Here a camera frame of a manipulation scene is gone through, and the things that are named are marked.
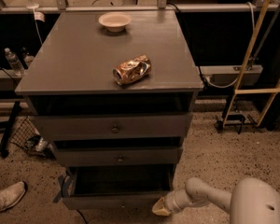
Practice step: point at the grey drawer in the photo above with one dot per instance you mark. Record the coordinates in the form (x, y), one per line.
(118, 156)
(128, 186)
(65, 128)

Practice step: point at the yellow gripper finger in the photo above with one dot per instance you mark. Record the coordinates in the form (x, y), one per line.
(159, 208)

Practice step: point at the grey bottom drawer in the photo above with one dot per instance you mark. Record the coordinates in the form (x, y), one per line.
(128, 186)

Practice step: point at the grey top drawer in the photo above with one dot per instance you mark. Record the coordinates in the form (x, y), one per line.
(65, 128)

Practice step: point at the black metal leg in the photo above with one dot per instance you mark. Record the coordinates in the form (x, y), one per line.
(4, 141)

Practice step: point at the crushed orange soda can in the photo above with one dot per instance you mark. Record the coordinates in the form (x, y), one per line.
(132, 70)

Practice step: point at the yellow wooden ladder frame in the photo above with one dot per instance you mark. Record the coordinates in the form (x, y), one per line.
(248, 59)

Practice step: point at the grey middle drawer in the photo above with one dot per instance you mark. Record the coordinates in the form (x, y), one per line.
(118, 156)

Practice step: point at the black wire basket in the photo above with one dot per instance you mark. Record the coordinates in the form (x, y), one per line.
(30, 141)

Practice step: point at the dark small bottle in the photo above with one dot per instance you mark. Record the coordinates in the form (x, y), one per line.
(27, 56)

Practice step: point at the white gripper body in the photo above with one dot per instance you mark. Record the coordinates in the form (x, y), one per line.
(173, 202)

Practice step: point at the white paper bowl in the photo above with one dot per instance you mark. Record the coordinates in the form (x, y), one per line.
(115, 21)

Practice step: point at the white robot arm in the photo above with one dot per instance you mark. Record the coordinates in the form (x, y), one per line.
(252, 201)

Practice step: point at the white sneaker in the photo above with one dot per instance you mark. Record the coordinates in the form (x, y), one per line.
(11, 195)

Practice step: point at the grey wooden drawer cabinet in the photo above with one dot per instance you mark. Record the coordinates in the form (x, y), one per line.
(72, 75)

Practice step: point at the clear plastic water bottle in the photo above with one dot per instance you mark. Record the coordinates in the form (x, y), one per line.
(14, 62)

